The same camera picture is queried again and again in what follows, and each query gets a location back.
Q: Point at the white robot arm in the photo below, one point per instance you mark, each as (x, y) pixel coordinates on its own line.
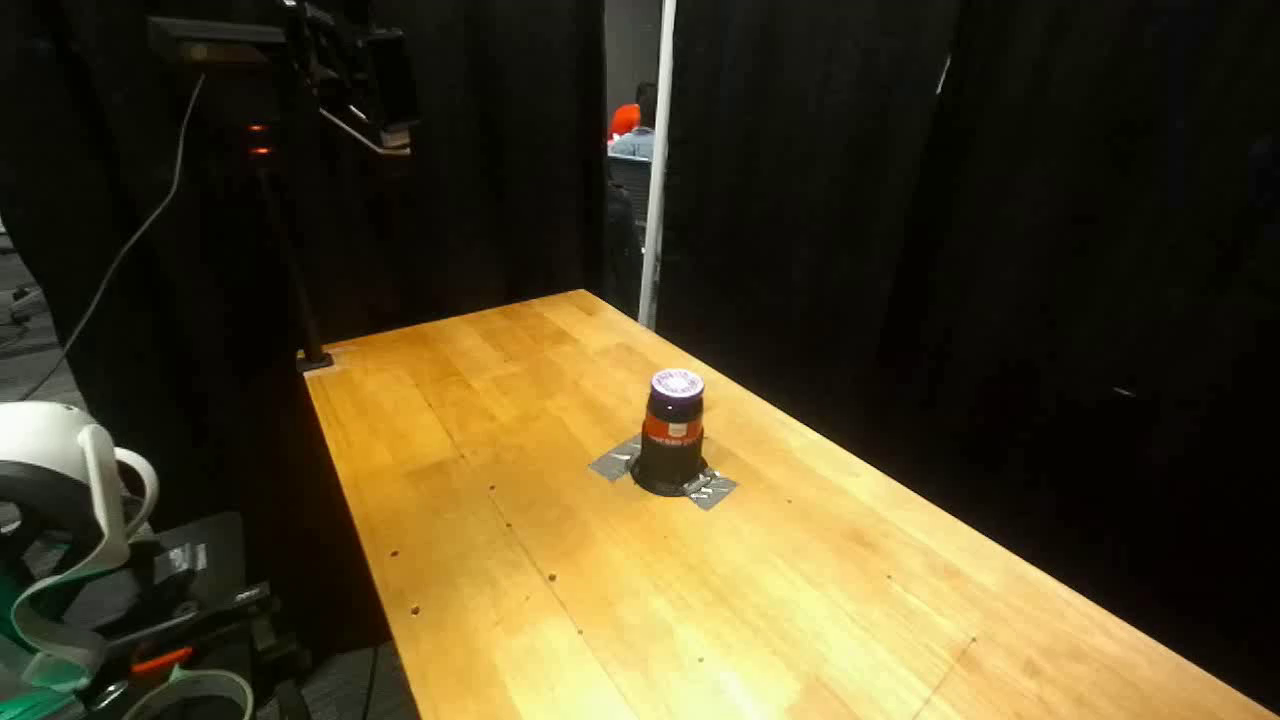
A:
(61, 467)

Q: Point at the dark cylindrical can object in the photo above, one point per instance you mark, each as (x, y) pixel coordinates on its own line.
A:
(672, 432)

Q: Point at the orange object in background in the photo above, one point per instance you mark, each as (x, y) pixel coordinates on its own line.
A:
(627, 116)

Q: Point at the white vertical pole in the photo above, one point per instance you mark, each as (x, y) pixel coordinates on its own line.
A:
(656, 173)

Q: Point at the black tripod stand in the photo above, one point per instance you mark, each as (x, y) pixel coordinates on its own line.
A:
(266, 152)

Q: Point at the black clamp with orange tips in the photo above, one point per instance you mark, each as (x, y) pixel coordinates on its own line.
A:
(195, 660)

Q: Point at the grey duct tape patch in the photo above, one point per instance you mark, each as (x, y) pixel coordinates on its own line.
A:
(704, 490)

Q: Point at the black camera on tripod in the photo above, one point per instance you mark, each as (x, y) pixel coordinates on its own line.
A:
(358, 72)

